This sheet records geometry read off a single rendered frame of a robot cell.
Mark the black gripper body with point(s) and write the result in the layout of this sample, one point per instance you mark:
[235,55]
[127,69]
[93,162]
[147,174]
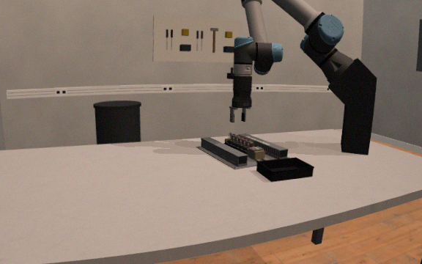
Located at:
[242,83]

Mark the grey relay panel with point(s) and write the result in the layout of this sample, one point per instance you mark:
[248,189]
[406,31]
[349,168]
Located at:
[236,156]

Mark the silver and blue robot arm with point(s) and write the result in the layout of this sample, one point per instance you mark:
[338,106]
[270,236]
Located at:
[323,33]

